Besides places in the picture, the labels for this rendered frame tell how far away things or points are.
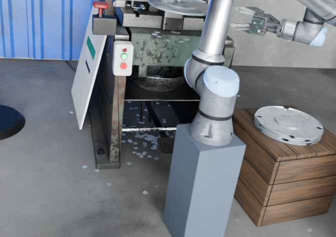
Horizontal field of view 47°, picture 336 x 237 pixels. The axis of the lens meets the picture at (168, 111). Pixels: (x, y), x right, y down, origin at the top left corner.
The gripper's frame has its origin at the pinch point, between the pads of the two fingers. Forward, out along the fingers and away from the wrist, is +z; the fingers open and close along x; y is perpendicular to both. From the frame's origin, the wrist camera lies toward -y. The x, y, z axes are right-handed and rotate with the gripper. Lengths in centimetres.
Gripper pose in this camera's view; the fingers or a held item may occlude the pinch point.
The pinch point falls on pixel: (234, 16)
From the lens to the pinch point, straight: 160.7
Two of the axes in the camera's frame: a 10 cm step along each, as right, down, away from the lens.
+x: -1.3, 8.9, 4.5
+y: -4.0, 3.6, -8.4
